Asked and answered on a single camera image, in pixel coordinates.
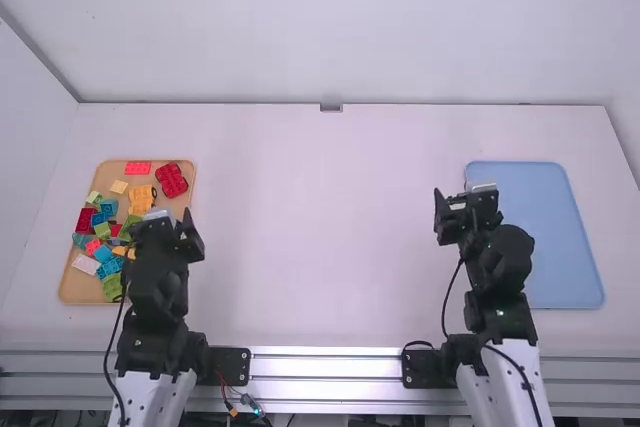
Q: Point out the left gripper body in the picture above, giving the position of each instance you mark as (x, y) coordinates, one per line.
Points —
(155, 244)

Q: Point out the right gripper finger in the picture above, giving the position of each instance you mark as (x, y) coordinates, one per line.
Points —
(441, 217)

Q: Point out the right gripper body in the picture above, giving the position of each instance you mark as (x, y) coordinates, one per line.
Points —
(475, 217)

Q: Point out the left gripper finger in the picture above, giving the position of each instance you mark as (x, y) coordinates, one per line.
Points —
(192, 242)

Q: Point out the yellow toy car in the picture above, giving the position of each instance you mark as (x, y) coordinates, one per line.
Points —
(141, 201)

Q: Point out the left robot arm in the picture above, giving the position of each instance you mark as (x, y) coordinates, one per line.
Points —
(155, 297)

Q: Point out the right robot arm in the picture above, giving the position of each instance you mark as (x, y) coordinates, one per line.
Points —
(500, 257)

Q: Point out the tan tray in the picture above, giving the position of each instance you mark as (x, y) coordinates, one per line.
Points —
(170, 247)

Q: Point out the blue toy brick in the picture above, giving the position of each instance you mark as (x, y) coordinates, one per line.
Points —
(105, 253)

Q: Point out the pile of toy bricks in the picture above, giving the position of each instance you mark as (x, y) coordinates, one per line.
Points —
(102, 229)

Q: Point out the teal toy brick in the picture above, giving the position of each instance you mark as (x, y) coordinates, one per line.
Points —
(109, 208)

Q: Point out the red toy brick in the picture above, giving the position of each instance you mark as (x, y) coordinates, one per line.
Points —
(86, 221)
(172, 179)

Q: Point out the pale yellow toy brick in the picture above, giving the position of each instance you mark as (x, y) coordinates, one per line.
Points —
(119, 186)

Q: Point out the white toy brick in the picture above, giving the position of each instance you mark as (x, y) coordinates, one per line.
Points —
(85, 264)

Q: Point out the pink toy brick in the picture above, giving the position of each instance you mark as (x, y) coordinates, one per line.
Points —
(138, 167)

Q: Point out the silver rails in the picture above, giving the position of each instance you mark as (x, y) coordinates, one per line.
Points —
(325, 362)

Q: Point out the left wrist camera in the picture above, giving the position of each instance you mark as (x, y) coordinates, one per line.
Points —
(160, 215)

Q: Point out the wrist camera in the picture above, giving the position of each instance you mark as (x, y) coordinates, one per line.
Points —
(160, 215)
(480, 186)

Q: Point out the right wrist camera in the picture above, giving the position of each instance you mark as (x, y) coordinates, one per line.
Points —
(480, 186)

